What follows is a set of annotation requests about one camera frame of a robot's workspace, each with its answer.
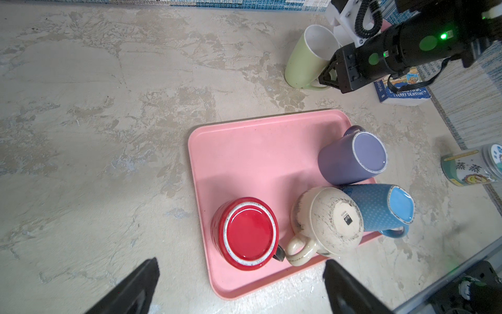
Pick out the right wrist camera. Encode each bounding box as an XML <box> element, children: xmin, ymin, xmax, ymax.
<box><xmin>325</xmin><ymin>0</ymin><xmax>376</xmax><ymax>48</ymax></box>

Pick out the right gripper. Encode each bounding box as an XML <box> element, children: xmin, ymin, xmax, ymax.
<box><xmin>318</xmin><ymin>41</ymin><xmax>377</xmax><ymax>94</ymax></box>

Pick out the small round tin can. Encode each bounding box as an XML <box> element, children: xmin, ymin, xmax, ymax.
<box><xmin>441</xmin><ymin>143</ymin><xmax>501</xmax><ymax>187</ymax></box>

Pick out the blue mug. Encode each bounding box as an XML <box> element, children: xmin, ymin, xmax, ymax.
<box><xmin>340</xmin><ymin>184</ymin><xmax>415</xmax><ymax>239</ymax></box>

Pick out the light green mug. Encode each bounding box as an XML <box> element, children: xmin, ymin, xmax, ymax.
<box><xmin>284</xmin><ymin>25</ymin><xmax>340</xmax><ymax>91</ymax></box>

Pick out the blue treehouse book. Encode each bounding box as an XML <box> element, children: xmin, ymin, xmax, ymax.
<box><xmin>373</xmin><ymin>66</ymin><xmax>432</xmax><ymax>107</ymax></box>

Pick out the purple mug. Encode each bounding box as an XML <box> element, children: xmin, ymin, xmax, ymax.
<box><xmin>318</xmin><ymin>125</ymin><xmax>388</xmax><ymax>186</ymax></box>

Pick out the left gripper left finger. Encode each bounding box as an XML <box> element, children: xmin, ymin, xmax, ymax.
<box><xmin>86</xmin><ymin>257</ymin><xmax>160</xmax><ymax>314</ymax></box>

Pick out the red mug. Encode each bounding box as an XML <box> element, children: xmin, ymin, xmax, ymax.
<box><xmin>210</xmin><ymin>197</ymin><xmax>286</xmax><ymax>272</ymax></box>

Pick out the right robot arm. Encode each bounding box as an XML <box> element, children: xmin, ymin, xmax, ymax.
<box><xmin>318</xmin><ymin>1</ymin><xmax>501</xmax><ymax>94</ymax></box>

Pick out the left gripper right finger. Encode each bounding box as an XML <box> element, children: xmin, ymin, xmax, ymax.
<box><xmin>323</xmin><ymin>259</ymin><xmax>392</xmax><ymax>314</ymax></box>

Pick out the cream ceramic teapot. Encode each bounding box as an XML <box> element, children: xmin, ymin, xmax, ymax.
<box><xmin>285</xmin><ymin>187</ymin><xmax>364</xmax><ymax>266</ymax></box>

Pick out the pink plastic tray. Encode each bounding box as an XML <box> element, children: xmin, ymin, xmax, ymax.
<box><xmin>187</xmin><ymin>109</ymin><xmax>383</xmax><ymax>301</ymax></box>

